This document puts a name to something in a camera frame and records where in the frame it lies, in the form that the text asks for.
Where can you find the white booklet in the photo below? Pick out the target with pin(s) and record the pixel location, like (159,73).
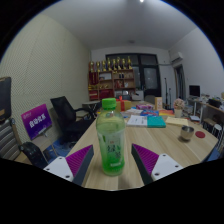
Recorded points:
(137,120)

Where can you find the wooden shelf with trophies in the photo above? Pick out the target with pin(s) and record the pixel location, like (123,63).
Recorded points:
(110,80)

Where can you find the flower bouquet in vase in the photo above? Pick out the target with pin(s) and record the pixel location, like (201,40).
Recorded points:
(179,106)

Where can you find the microphone stand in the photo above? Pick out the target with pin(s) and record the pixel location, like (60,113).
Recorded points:
(165,91)

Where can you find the black chair armrest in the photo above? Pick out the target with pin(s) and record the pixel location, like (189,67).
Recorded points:
(32,154)

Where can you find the green tea bottle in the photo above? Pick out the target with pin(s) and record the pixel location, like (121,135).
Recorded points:
(110,140)

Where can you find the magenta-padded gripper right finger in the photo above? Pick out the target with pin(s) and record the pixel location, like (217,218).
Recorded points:
(160,165)

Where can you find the black office chair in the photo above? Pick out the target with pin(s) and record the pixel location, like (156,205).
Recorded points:
(68,118)

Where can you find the blue booklet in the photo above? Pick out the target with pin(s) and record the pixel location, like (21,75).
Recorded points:
(149,112)

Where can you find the teal book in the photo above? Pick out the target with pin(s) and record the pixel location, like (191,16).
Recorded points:
(156,121)

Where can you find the metal cup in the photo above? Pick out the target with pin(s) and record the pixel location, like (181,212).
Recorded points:
(187,133)

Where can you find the side desk with clutter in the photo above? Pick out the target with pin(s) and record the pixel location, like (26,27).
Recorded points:
(209,110)

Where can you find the tan carton box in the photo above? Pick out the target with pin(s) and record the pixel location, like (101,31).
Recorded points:
(158,103)

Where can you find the pink box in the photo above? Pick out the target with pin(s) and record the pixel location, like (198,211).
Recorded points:
(144,106)

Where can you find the red round coaster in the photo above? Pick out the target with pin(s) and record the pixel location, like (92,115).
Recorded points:
(200,134)

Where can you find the computer monitor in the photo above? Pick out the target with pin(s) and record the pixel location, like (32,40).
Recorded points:
(194,90)

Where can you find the white stool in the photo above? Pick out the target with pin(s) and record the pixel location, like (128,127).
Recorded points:
(217,129)

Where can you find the striped chair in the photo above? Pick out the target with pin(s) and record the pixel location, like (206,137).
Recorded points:
(8,140)

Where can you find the red and yellow gift box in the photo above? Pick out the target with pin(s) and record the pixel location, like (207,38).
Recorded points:
(122,105)

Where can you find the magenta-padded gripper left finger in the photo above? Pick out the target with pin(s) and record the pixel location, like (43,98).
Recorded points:
(63,166)

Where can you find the purple sign board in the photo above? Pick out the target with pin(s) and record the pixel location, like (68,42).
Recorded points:
(36,120)

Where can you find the wall air conditioner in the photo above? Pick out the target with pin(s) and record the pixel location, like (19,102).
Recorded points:
(176,57)

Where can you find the yellow paper sheet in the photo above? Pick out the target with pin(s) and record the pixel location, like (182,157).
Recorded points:
(177,121)

